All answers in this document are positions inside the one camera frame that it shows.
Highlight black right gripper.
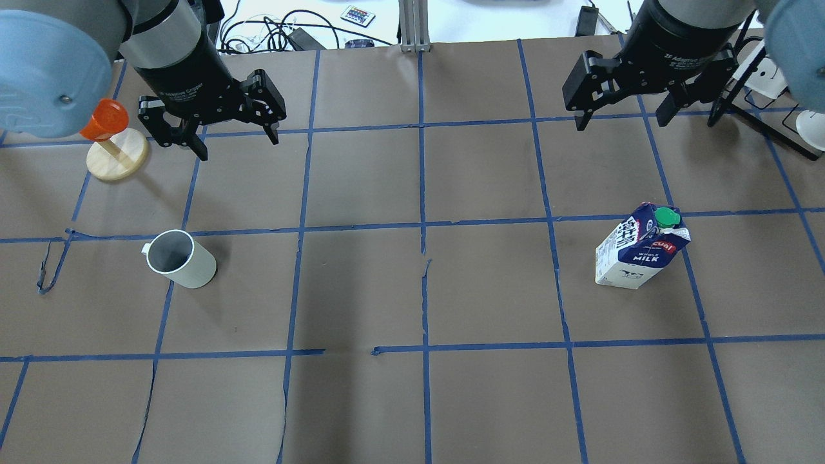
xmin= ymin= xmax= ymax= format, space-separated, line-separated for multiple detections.
xmin=562 ymin=3 xmax=739 ymax=131

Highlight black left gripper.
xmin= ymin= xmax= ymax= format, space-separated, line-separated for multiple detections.
xmin=133 ymin=29 xmax=287 ymax=162

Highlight white mug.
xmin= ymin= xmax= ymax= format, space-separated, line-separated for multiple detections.
xmin=141 ymin=229 xmax=217 ymax=289

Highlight blue white milk carton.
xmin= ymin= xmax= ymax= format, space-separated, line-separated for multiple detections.
xmin=594 ymin=202 xmax=692 ymax=290

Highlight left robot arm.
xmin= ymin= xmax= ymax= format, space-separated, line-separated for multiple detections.
xmin=1 ymin=1 xmax=287 ymax=161

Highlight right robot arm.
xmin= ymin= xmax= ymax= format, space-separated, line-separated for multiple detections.
xmin=562 ymin=1 xmax=824 ymax=130

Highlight orange cup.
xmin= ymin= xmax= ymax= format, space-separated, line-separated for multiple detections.
xmin=79 ymin=98 xmax=129 ymax=142

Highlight black power adapter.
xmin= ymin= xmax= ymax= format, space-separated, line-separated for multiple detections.
xmin=574 ymin=5 xmax=600 ymax=36

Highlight white round object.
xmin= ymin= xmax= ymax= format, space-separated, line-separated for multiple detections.
xmin=795 ymin=110 xmax=825 ymax=151

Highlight remote control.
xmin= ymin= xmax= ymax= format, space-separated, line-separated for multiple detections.
xmin=340 ymin=5 xmax=375 ymax=28

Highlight black cables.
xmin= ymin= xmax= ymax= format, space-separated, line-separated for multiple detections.
xmin=218 ymin=0 xmax=394 ymax=53

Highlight aluminium frame post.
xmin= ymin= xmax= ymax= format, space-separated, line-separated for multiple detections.
xmin=398 ymin=0 xmax=431 ymax=53

